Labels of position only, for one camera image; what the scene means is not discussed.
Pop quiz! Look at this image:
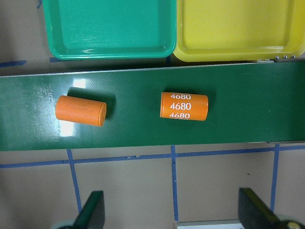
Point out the orange cylinder marked 4680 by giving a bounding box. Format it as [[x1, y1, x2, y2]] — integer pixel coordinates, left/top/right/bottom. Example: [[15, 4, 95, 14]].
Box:
[[160, 92, 209, 121]]

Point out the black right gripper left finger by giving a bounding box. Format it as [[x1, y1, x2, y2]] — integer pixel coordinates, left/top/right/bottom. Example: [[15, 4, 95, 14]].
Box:
[[72, 191, 105, 229]]

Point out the green plastic tray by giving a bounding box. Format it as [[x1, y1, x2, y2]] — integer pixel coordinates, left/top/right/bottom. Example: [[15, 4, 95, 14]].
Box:
[[42, 0, 176, 60]]

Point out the green conveyor belt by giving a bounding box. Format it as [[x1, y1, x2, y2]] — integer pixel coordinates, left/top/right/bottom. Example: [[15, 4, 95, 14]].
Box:
[[0, 61, 305, 151]]

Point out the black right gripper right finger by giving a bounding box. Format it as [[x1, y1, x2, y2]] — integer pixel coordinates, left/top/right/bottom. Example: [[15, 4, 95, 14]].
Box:
[[238, 187, 286, 229]]

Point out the plain orange cylinder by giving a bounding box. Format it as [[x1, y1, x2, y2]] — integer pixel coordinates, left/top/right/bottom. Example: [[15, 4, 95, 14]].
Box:
[[55, 95, 107, 126]]

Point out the yellow plastic tray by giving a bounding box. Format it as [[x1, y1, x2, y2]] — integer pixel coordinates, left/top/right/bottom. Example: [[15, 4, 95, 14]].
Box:
[[174, 0, 305, 62]]

